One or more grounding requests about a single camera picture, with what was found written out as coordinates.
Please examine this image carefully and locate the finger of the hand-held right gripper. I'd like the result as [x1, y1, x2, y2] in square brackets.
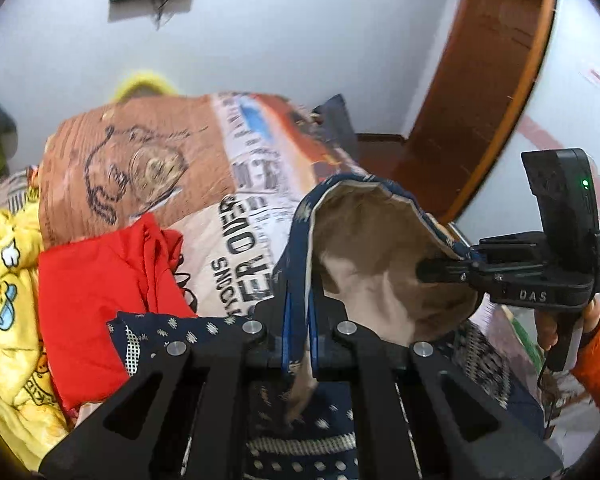
[416, 257, 476, 286]

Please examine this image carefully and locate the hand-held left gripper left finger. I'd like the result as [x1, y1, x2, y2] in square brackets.
[39, 290, 293, 480]

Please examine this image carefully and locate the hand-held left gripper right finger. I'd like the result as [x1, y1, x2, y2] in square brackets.
[307, 292, 563, 480]

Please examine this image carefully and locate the navy patterned hooded garment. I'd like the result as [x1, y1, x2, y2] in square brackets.
[107, 172, 546, 480]

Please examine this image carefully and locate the person's right hand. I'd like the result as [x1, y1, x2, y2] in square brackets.
[535, 299, 600, 353]

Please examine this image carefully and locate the colourful printed sheet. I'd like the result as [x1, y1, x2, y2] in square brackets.
[510, 307, 548, 366]

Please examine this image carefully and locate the red garment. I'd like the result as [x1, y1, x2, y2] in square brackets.
[37, 212, 198, 411]

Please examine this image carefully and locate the wooden door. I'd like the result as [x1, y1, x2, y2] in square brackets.
[395, 0, 561, 221]

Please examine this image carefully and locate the brown newspaper printed blanket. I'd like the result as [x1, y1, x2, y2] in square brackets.
[0, 91, 600, 461]

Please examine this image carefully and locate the white wardrobe sliding door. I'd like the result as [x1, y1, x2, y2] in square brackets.
[455, 0, 600, 261]

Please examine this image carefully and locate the yellow cartoon pajamas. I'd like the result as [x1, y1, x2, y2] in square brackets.
[0, 205, 71, 471]

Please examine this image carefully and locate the yellow hoop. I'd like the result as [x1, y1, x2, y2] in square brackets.
[112, 71, 181, 103]

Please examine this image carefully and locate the black cable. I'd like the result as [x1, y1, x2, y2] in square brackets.
[152, 0, 175, 27]

